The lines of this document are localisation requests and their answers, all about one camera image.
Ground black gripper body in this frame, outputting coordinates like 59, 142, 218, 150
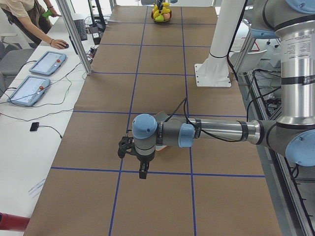
137, 154, 155, 170
157, 0, 163, 7

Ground yellow banana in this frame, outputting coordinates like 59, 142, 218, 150
162, 2, 170, 7
161, 7, 171, 14
151, 4, 159, 19

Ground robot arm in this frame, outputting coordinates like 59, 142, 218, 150
128, 0, 315, 179

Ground person forearm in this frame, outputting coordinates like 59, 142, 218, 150
17, 16, 54, 46

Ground brown wicker basket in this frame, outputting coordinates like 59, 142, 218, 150
153, 14, 171, 23

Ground person right hand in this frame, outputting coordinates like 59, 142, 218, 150
50, 39, 67, 49

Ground green pear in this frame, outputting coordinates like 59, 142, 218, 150
155, 15, 164, 22

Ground red yellow apple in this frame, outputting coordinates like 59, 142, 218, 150
162, 13, 171, 21

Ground black keyboard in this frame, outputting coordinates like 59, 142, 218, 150
73, 19, 88, 41

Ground small black box device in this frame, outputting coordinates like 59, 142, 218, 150
30, 122, 39, 132

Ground upper teach pendant tablet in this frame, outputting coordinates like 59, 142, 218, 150
29, 51, 67, 76

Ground teach pendant tablet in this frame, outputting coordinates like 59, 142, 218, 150
7, 76, 51, 107
29, 51, 67, 76

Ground lower teach pendant tablet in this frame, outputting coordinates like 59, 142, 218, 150
7, 76, 51, 107

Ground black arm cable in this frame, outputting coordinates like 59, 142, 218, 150
164, 97, 244, 143

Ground white pedestal column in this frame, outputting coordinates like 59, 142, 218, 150
194, 0, 247, 88

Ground aluminium frame post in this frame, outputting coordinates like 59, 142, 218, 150
56, 0, 92, 75

